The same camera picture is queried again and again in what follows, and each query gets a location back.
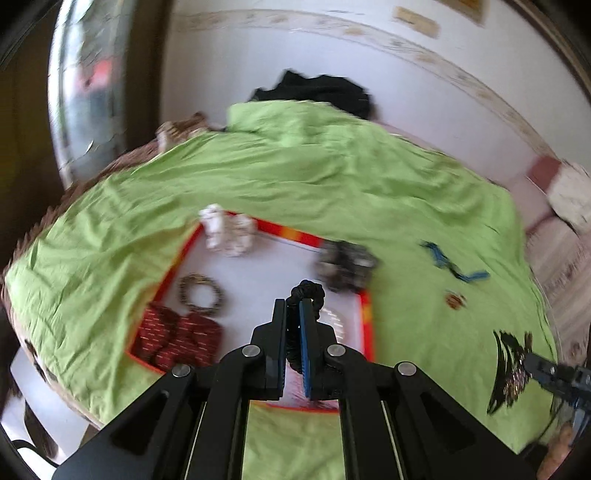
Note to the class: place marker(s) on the paper wall sticker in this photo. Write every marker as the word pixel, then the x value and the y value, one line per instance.
pixel 464 9

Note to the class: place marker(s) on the red patterned scrunchie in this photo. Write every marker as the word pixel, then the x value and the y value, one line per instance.
pixel 180 337

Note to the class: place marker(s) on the small red hair clip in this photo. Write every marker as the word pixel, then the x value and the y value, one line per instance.
pixel 455 301

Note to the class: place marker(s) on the person's right hand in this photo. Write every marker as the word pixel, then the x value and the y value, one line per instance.
pixel 556 454

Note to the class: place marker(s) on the white patterned cloth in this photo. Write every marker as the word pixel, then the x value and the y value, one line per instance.
pixel 572 194

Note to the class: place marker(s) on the white dotted scrunchie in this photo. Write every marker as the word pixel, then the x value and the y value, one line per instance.
pixel 231 230

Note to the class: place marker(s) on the black cloth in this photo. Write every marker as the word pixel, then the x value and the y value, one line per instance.
pixel 318 90

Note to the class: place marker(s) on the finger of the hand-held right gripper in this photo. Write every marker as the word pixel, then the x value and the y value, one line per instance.
pixel 542 367

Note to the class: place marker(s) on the striped floral sofa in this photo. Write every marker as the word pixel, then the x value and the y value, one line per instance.
pixel 554 258

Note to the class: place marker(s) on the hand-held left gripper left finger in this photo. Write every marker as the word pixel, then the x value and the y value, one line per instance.
pixel 278 350

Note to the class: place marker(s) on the green bed blanket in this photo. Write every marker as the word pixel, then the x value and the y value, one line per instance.
pixel 323 184

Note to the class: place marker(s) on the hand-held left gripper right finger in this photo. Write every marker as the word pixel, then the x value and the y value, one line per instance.
pixel 305 350

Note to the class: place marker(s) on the red shallow cardboard box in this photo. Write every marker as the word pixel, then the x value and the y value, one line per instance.
pixel 268 272

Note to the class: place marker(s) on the grey sheer scrunchie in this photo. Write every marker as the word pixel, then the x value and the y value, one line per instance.
pixel 346 265

